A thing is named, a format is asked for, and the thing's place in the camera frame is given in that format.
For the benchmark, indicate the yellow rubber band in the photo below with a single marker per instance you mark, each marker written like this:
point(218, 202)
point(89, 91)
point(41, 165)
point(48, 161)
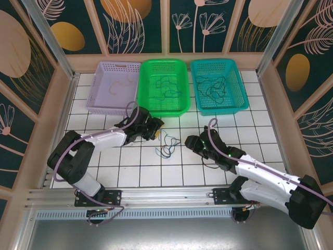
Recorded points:
point(122, 83)

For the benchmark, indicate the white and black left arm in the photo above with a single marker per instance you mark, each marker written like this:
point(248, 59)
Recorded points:
point(78, 161)

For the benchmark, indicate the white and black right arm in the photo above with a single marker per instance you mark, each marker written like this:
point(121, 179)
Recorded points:
point(265, 179)

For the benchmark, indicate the green plastic basket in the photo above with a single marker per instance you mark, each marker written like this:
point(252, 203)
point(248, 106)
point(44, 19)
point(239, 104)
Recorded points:
point(179, 86)

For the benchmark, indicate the lavender plastic basket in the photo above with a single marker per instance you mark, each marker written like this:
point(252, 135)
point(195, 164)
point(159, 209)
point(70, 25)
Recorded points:
point(104, 86)

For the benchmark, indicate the teal plastic basket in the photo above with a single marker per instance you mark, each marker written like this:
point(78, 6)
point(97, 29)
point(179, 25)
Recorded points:
point(234, 86)

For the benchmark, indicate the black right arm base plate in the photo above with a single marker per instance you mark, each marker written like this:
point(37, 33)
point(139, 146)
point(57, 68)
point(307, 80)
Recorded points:
point(221, 196)

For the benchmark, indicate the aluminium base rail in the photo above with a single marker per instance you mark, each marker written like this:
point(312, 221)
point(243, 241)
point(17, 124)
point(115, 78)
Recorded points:
point(166, 195)

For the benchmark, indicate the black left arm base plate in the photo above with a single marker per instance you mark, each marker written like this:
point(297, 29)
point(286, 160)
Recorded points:
point(114, 198)

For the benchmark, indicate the aluminium frame post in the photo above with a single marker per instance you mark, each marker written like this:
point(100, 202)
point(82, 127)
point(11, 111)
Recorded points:
point(281, 36)
point(49, 39)

